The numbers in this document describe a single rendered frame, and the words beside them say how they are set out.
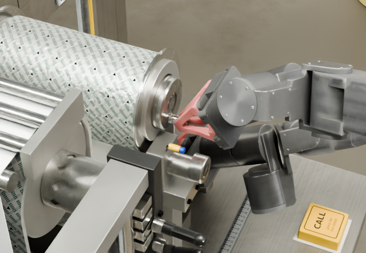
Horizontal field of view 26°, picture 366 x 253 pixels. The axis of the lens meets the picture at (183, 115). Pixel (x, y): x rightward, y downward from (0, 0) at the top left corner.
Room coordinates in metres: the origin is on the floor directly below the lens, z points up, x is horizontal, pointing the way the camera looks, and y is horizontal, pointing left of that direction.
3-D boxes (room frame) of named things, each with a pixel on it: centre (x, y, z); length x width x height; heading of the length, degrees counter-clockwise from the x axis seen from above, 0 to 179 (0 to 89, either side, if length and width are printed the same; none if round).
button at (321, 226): (0.88, -0.24, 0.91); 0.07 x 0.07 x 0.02; 67
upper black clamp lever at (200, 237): (0.50, 0.00, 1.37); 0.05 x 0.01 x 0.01; 67
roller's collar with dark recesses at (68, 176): (0.59, 0.11, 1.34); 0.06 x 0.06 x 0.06; 67
